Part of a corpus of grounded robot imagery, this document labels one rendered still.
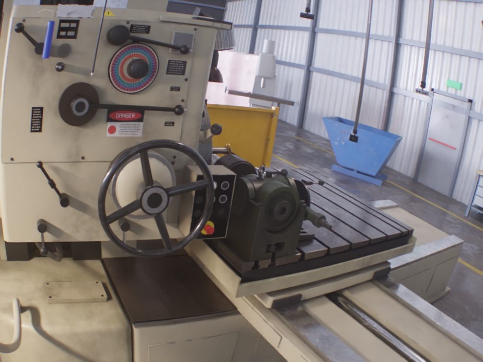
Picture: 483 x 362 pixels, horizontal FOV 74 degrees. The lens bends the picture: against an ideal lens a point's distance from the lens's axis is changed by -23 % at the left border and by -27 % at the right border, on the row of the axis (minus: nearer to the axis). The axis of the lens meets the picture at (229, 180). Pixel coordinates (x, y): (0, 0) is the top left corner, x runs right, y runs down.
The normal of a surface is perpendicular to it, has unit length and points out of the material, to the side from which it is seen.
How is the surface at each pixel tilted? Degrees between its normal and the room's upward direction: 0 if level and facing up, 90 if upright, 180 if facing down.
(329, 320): 0
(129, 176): 74
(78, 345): 90
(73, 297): 0
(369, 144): 90
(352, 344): 0
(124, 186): 85
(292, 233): 90
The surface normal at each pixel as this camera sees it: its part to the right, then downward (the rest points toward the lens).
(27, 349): 0.05, 0.30
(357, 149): -0.54, 0.17
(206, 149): 0.49, 0.04
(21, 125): 0.47, 0.33
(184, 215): -0.87, 0.01
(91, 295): 0.15, -0.94
